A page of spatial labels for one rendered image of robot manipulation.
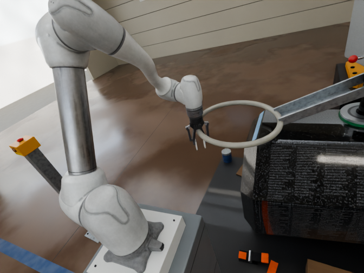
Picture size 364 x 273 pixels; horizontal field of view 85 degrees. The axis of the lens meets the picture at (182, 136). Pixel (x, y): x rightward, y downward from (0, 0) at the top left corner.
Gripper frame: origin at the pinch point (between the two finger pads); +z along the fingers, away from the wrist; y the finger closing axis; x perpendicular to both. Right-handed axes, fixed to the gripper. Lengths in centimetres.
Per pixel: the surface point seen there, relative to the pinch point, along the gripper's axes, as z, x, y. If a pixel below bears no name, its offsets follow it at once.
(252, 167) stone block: 11.4, -17.6, 25.0
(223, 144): -10.5, -18.8, 9.4
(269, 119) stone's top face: -2.1, 5.3, 45.6
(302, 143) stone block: -2, -22, 49
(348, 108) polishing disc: -8, -9, 82
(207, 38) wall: 59, 632, 155
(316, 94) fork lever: -19, -5, 65
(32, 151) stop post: -9, 22, -109
